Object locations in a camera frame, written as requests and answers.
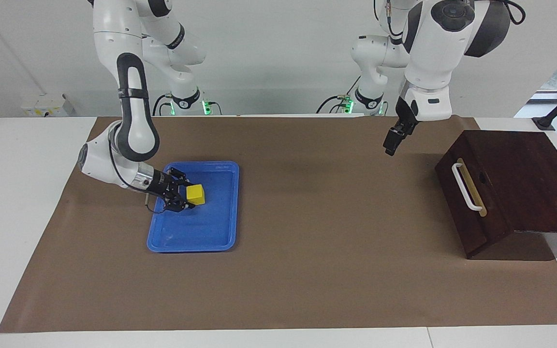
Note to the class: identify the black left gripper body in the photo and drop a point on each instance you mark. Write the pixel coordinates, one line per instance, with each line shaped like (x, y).
(406, 116)

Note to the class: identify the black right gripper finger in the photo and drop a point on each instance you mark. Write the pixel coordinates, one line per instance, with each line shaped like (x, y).
(182, 179)
(179, 205)

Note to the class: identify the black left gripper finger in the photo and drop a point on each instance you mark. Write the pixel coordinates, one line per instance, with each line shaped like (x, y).
(393, 142)

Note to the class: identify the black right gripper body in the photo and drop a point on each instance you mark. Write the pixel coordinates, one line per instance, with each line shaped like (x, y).
(166, 186)

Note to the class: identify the yellow cube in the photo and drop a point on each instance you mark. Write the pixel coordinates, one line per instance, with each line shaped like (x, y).
(195, 194)

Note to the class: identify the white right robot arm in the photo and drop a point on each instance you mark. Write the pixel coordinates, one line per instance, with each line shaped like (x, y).
(136, 121)

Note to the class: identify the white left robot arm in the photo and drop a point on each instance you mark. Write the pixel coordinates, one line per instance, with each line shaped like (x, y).
(433, 58)

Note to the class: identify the blue plastic tray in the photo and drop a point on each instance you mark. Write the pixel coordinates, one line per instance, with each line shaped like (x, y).
(211, 227)

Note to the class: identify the brown paper table mat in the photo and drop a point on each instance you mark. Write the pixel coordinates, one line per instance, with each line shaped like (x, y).
(307, 270)

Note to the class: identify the white socket box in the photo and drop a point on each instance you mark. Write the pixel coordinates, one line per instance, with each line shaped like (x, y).
(46, 106)

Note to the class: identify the dark wooden cabinet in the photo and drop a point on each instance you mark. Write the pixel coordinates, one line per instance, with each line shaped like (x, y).
(535, 183)

